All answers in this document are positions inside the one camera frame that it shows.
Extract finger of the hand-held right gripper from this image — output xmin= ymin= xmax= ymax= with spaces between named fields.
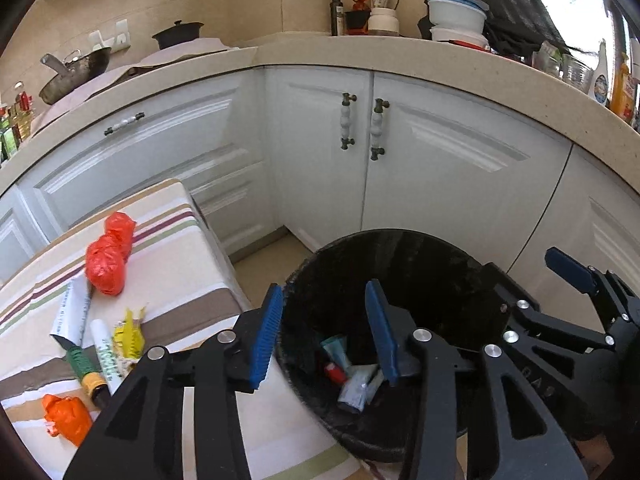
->
xmin=544 ymin=246 xmax=640 ymax=350
xmin=492 ymin=279 xmax=615 ymax=357

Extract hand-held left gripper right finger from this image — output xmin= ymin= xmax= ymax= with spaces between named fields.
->
xmin=364 ymin=279 xmax=588 ymax=480

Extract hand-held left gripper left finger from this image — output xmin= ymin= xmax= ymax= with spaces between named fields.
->
xmin=62 ymin=282 xmax=285 ymax=480

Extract teal tube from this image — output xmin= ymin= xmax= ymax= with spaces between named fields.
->
xmin=320 ymin=335 xmax=353 ymax=373

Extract black trash bin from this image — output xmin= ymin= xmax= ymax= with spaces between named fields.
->
xmin=276 ymin=228 xmax=531 ymax=463

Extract yellow snack wrapper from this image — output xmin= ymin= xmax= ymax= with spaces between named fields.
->
xmin=111 ymin=304 xmax=148 ymax=373

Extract white tube with green print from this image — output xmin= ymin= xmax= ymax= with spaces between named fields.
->
xmin=90 ymin=319 xmax=123 ymax=396

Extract red plastic bag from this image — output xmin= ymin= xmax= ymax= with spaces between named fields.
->
xmin=85 ymin=211 xmax=137 ymax=297

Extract green yellow label dark bottle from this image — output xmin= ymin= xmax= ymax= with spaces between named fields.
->
xmin=65 ymin=345 xmax=112 ymax=408

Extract white grey squeezed tube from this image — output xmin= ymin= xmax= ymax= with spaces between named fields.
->
xmin=49 ymin=277 xmax=93 ymax=351

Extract orange plastic bag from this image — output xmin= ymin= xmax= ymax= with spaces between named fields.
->
xmin=41 ymin=394 xmax=93 ymax=448

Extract striped tablecloth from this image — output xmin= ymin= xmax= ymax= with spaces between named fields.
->
xmin=0 ymin=178 xmax=371 ymax=480

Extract white kitchen cabinet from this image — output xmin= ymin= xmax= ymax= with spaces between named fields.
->
xmin=0 ymin=65 xmax=640 ymax=341

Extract orange detergent bottle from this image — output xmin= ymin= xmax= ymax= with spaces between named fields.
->
xmin=611 ymin=52 xmax=638 ymax=121

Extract clear drinking glass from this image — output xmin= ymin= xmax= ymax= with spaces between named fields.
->
xmin=532 ymin=47 xmax=561 ymax=73
xmin=562 ymin=52 xmax=593 ymax=93

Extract white plastic bowl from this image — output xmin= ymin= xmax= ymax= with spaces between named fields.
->
xmin=430 ymin=27 xmax=491 ymax=51

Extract dark hanging cloth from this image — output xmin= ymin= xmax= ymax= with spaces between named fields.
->
xmin=420 ymin=0 xmax=571 ymax=58

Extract white bowl with blue lid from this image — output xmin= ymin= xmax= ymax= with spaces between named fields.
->
xmin=426 ymin=0 xmax=488 ymax=33

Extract pale stove cover cloth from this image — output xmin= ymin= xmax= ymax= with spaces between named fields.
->
xmin=30 ymin=37 xmax=241 ymax=131

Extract white ceramic jar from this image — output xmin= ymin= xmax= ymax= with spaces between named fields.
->
xmin=367 ymin=7 xmax=401 ymax=37

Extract black cup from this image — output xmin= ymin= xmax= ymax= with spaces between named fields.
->
xmin=345 ymin=10 xmax=371 ymax=36

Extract black lidded pot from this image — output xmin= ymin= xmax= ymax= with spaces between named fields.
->
xmin=151 ymin=20 xmax=205 ymax=51

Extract dark oil bottle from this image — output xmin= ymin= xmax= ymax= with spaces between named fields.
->
xmin=329 ymin=0 xmax=346 ymax=37

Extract steel wok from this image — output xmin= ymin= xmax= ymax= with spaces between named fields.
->
xmin=39 ymin=47 xmax=112 ymax=106

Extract cluster of condiment bottles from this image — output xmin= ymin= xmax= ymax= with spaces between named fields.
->
xmin=0 ymin=80 xmax=35 ymax=163

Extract vertical cabinet door handle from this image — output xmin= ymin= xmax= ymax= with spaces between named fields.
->
xmin=370 ymin=99 xmax=390 ymax=161
xmin=341 ymin=92 xmax=357 ymax=150

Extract red handled tool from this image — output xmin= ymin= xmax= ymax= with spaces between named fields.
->
xmin=447 ymin=39 xmax=493 ymax=53

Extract wide drawer handle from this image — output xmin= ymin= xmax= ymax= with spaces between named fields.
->
xmin=103 ymin=112 xmax=146 ymax=137

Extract white wall hooks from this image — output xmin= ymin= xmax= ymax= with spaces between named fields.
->
xmin=89 ymin=19 xmax=132 ymax=52

